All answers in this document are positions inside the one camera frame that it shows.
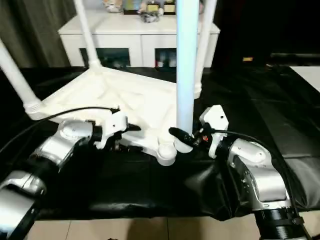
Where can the row of picture frames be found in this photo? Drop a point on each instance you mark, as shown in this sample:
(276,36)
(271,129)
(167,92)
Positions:
(150,6)

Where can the black mat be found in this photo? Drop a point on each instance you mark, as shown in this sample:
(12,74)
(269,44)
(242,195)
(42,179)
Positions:
(150,190)

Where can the spotted white ornament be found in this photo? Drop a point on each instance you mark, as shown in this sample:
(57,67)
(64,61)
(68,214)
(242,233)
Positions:
(113,5)

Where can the white long board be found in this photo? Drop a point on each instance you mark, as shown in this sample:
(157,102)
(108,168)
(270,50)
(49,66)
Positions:
(307,75)

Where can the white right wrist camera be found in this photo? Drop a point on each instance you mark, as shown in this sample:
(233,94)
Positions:
(216,117)

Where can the white plastic table top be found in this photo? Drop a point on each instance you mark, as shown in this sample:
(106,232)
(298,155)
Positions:
(112,87)

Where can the white plastic table leg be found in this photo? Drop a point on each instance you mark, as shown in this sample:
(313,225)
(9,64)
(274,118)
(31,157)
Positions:
(185,62)
(206,37)
(87,32)
(15,75)

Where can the black tangled bundle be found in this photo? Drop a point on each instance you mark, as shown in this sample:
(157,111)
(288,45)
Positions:
(150,17)

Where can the white low cabinet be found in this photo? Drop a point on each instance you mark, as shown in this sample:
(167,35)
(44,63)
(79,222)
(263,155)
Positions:
(120,32)

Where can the grey curtain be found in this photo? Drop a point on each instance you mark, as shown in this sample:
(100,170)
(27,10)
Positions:
(32,30)

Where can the small yellow tag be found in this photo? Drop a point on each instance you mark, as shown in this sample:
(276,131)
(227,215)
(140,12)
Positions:
(248,59)

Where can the white mug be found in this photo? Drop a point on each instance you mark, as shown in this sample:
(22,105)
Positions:
(160,63)

